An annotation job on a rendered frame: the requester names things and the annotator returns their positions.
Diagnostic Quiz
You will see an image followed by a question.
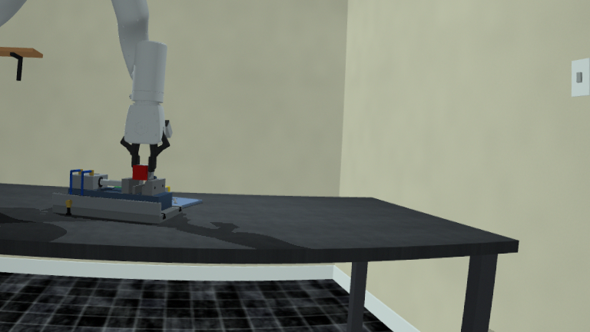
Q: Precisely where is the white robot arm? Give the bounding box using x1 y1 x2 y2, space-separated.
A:
0 0 167 104

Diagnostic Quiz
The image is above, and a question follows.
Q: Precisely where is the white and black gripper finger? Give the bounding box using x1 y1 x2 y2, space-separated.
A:
121 137 140 167
148 132 170 172

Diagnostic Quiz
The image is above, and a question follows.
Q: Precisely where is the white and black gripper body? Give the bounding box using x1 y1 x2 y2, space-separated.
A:
124 103 165 144

